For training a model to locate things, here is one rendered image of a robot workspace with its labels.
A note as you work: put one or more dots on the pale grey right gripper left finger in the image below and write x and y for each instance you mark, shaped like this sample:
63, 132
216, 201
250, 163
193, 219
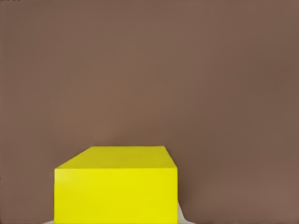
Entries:
50, 221

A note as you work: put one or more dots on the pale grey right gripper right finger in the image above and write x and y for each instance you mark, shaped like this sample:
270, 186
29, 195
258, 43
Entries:
180, 215

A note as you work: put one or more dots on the yellow rectangular block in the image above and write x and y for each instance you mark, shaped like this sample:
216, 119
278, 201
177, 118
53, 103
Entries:
115, 191

